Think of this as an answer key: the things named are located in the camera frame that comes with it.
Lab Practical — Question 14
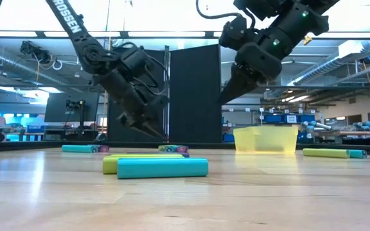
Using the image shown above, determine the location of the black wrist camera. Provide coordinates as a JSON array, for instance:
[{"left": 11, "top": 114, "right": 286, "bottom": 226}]
[
  {"left": 117, "top": 47, "right": 156, "bottom": 80},
  {"left": 218, "top": 15, "right": 249, "bottom": 51}
]

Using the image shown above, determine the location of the yellow translucent plastic bin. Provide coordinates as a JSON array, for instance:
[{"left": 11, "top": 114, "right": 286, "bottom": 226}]
[{"left": 233, "top": 125, "right": 299, "bottom": 155}]

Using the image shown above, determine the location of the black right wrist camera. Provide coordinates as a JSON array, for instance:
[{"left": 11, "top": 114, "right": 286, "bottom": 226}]
[{"left": 218, "top": 15, "right": 249, "bottom": 51}]

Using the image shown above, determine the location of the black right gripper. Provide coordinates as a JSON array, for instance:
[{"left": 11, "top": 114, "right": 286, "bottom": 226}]
[{"left": 218, "top": 42, "right": 283, "bottom": 105}]

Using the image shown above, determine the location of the dark grey monitor panel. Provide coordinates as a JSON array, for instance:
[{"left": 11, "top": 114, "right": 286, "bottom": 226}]
[{"left": 44, "top": 92, "right": 100, "bottom": 123}]

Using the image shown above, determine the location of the silver ventilation duct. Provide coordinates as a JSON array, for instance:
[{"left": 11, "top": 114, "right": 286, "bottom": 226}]
[
  {"left": 0, "top": 47, "right": 67, "bottom": 86},
  {"left": 287, "top": 40, "right": 370, "bottom": 86}
]

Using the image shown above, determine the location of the background wooden workbench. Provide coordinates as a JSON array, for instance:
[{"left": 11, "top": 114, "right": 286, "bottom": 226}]
[{"left": 313, "top": 130, "right": 370, "bottom": 137}]

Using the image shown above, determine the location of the black folding partition screen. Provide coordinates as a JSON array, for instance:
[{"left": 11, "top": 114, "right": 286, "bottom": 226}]
[{"left": 107, "top": 44, "right": 224, "bottom": 144}]

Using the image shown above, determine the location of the yellow hanging cable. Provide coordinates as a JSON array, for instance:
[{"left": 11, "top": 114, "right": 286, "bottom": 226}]
[{"left": 103, "top": 0, "right": 112, "bottom": 134}]

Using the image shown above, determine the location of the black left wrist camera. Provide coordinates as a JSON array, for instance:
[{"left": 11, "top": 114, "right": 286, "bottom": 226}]
[{"left": 117, "top": 47, "right": 156, "bottom": 80}]

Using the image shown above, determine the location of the blue storage bin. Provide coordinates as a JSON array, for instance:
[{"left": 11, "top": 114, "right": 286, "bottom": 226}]
[
  {"left": 297, "top": 114, "right": 316, "bottom": 124},
  {"left": 263, "top": 114, "right": 286, "bottom": 124}
]

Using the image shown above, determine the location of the black ceiling mounted device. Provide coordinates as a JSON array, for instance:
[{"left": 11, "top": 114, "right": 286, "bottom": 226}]
[{"left": 19, "top": 40, "right": 51, "bottom": 65}]

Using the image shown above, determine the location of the black background robot stand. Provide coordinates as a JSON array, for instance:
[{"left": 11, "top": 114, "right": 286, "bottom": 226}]
[{"left": 65, "top": 99, "right": 87, "bottom": 129}]

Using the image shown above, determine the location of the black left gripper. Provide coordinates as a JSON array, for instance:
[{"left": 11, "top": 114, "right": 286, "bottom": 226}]
[{"left": 98, "top": 68, "right": 170, "bottom": 140}]

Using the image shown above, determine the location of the black overhead crossbar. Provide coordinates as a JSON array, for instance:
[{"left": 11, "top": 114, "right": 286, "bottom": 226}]
[{"left": 0, "top": 30, "right": 370, "bottom": 40}]

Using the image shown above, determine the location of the fluorescent ceiling light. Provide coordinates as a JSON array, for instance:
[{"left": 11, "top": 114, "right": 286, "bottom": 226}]
[{"left": 281, "top": 95, "right": 311, "bottom": 103}]

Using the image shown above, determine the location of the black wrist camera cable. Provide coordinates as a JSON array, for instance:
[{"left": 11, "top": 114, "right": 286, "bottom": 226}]
[{"left": 195, "top": 0, "right": 256, "bottom": 30}]

